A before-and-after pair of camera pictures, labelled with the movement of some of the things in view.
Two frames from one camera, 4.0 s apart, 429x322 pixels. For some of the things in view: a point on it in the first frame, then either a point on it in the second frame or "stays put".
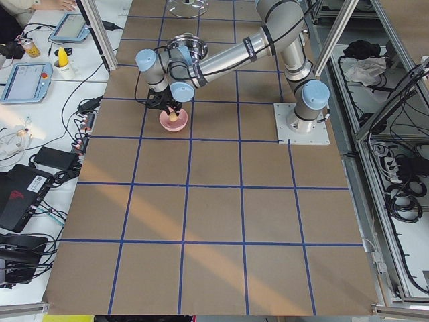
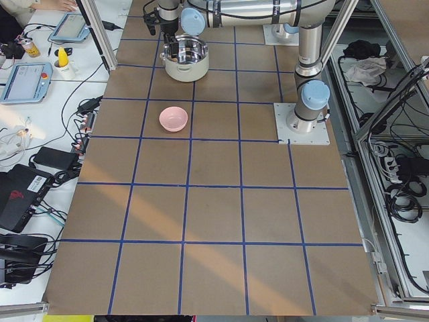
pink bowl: x=172 y=126 stays put
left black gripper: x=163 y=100 → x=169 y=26
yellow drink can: x=30 y=47 stays put
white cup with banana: x=64 y=64 stays put
